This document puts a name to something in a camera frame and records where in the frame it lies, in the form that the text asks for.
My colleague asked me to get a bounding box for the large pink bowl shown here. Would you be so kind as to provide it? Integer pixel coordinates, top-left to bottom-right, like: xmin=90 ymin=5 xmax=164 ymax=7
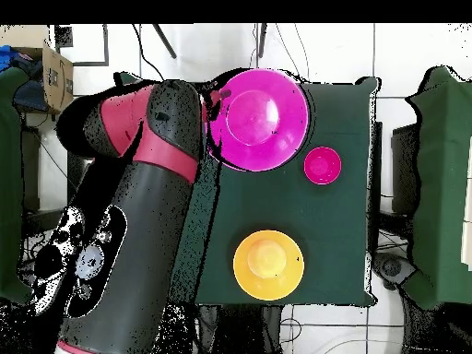
xmin=204 ymin=68 xmax=310 ymax=173

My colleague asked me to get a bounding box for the large orange bowl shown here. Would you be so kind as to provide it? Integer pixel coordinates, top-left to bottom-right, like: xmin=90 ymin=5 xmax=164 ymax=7
xmin=232 ymin=230 xmax=306 ymax=301

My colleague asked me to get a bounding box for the black stand leg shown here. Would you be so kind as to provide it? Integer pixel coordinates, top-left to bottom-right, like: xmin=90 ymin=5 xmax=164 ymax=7
xmin=254 ymin=23 xmax=268 ymax=59
xmin=150 ymin=23 xmax=178 ymax=60

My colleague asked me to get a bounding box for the small crimson bowl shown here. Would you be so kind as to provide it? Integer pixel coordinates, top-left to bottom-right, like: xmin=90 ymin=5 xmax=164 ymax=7
xmin=303 ymin=146 xmax=343 ymax=185

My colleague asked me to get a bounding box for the cardboard box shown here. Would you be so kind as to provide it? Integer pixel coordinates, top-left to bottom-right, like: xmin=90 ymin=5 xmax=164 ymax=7
xmin=0 ymin=24 xmax=75 ymax=116

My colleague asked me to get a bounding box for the dark green table cloth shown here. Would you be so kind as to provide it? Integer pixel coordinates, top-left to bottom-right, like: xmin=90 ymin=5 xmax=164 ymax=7
xmin=117 ymin=71 xmax=381 ymax=307

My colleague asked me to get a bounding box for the dark bag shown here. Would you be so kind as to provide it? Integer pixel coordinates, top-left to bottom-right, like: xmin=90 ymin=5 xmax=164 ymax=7
xmin=14 ymin=60 xmax=51 ymax=113

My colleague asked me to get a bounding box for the green side table cloth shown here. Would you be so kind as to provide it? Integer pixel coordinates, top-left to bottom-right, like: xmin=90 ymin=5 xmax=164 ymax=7
xmin=405 ymin=65 xmax=472 ymax=311
xmin=0 ymin=65 xmax=41 ymax=303

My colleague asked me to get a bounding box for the black metal frame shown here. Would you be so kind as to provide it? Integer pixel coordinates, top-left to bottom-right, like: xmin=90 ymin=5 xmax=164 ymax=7
xmin=375 ymin=121 xmax=418 ymax=241

